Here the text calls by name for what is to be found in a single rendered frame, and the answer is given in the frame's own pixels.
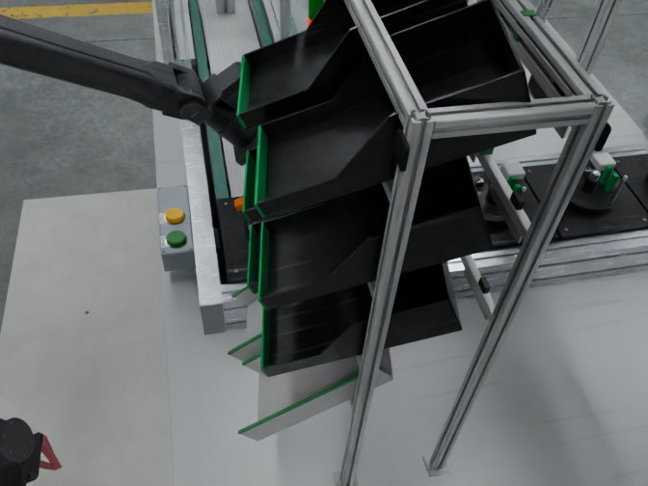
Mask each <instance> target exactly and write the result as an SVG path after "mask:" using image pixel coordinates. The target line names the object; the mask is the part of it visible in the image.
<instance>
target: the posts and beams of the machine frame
mask: <svg viewBox="0 0 648 486"><path fill-rule="evenodd" d="M620 3H621V0H599V1H598V3H597V6H596V8H595V11H594V13H593V15H592V18H591V20H590V23H589V25H588V28H587V30H586V33H585V35H584V38H583V40H582V43H581V46H580V50H579V52H578V55H577V57H576V60H577V62H578V63H579V64H580V65H581V66H582V68H583V69H584V70H585V71H586V72H587V73H588V75H589V76H590V73H591V71H592V69H593V67H594V65H595V62H596V60H597V58H598V55H599V53H600V50H601V48H602V46H603V43H604V41H605V39H606V36H607V34H608V30H609V28H610V25H611V23H612V21H613V19H614V17H615V14H616V12H617V10H618V7H619V5H620Z"/></svg>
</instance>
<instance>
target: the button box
mask: <svg viewBox="0 0 648 486"><path fill-rule="evenodd" d="M157 199H158V216H159V233H160V251H161V258H162V262H163V267H164V271H165V272H168V271H175V270H183V269H191V268H196V261H195V251H194V241H193V232H192V222H191V213H190V203H189V194H188V186H187V185H178V186H168V187H158V188H157ZM170 208H180V209H181V210H182V211H183V215H184V217H183V219H182V220H181V221H180V222H178V223H169V222H168V221H167V220H166V218H165V213H166V211H167V210H168V209H170ZM174 230H180V231H182V232H184V233H185V237H186V241H185V243H184V244H183V245H181V246H178V247H173V246H170V245H169V244H168V242H167V235H168V234H169V233H170V232H171V231H174Z"/></svg>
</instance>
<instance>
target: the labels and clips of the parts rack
mask: <svg viewBox="0 0 648 486"><path fill-rule="evenodd" d="M521 14H522V15H523V16H529V17H530V19H531V20H532V21H533V20H534V19H533V17H534V16H537V13H536V12H535V11H534V10H521ZM527 85H528V91H529V94H530V96H531V97H532V98H533V99H531V100H530V101H531V102H495V103H484V104H473V105H461V106H450V107H439V108H429V110H430V112H431V115H430V117H432V116H433V117H434V119H435V123H434V127H433V132H432V136H431V139H439V138H449V137H459V136H470V135H479V134H490V133H500V132H510V131H520V130H530V129H540V128H551V127H553V128H554V129H555V131H556V132H557V134H558V135H559V136H560V138H561V139H563V138H564V136H565V134H566V132H567V129H568V127H569V126H571V125H582V124H589V121H590V118H589V117H587V115H590V114H593V113H594V110H595V105H594V104H593V103H592V102H586V101H588V100H589V98H588V97H587V95H574V96H563V97H552V98H548V96H547V95H546V94H545V92H544V91H543V90H542V88H541V87H540V86H539V84H538V83H537V82H536V80H535V79H534V78H533V76H532V75H530V78H529V81H528V84H527ZM527 106H532V107H527ZM610 131H611V126H610V125H609V123H608V122H607V123H606V125H605V128H604V130H603V132H602V134H601V136H600V138H599V140H598V142H597V144H596V147H595V148H594V149H595V150H596V151H601V150H602V149H603V147H604V145H605V143H606V141H607V139H608V136H609V134H610ZM409 153H410V147H409V144H408V142H407V140H406V138H405V135H404V133H403V131H402V129H396V134H395V139H394V145H393V156H394V158H395V160H396V163H397V165H398V167H399V170H400V172H405V171H406V168H407V163H408V158H409ZM491 196H492V198H493V200H494V201H495V203H496V205H497V207H498V209H499V211H500V213H501V215H502V217H503V218H504V220H505V222H506V224H507V226H508V227H509V228H510V230H511V232H512V234H513V236H514V237H515V239H516V241H517V243H520V241H521V239H522V236H521V235H520V233H519V231H518V230H517V228H516V226H515V224H514V222H513V221H512V219H511V217H510V215H509V214H508V212H507V210H506V208H505V206H504V205H503V203H502V201H501V199H500V197H499V195H498V193H497V191H496V190H495V188H494V186H493V188H492V191H491ZM510 201H511V202H512V203H513V205H514V207H515V209H516V210H522V209H523V206H524V204H525V201H524V199H523V198H522V196H521V194H520V193H519V191H513V192H512V195H511V197H510ZM464 274H465V276H466V278H467V280H468V283H469V285H470V287H471V289H472V292H473V295H474V297H475V299H476V301H477V303H478V305H479V307H480V309H481V311H482V313H483V315H484V318H485V320H487V319H488V317H487V315H486V312H485V310H484V309H483V307H482V305H481V303H480V301H479V298H478V296H477V294H476V292H475V290H474V288H473V284H472V282H471V280H470V278H469V276H468V273H467V271H466V269H465V270H464ZM478 284H479V286H480V288H481V290H482V292H483V294H486V293H489V290H490V288H491V287H490V285H489V283H488V281H487V279H486V277H481V278H480V279H479V282H478Z"/></svg>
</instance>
